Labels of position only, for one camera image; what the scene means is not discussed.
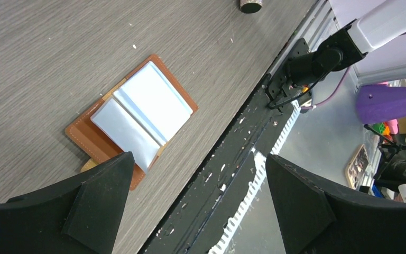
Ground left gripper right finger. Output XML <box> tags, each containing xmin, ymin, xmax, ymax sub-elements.
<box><xmin>266</xmin><ymin>154</ymin><xmax>406</xmax><ymax>253</ymax></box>

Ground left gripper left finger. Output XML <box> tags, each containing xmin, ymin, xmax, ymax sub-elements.
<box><xmin>0</xmin><ymin>152</ymin><xmax>134</xmax><ymax>253</ymax></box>

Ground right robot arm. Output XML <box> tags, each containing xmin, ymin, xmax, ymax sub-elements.
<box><xmin>265</xmin><ymin>1</ymin><xmax>406</xmax><ymax>110</ymax></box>

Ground glitter tube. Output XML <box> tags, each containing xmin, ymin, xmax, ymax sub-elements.
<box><xmin>239</xmin><ymin>0</ymin><xmax>263</xmax><ymax>14</ymax></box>

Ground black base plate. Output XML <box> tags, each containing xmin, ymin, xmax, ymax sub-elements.
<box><xmin>140</xmin><ymin>88</ymin><xmax>299</xmax><ymax>253</ymax></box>

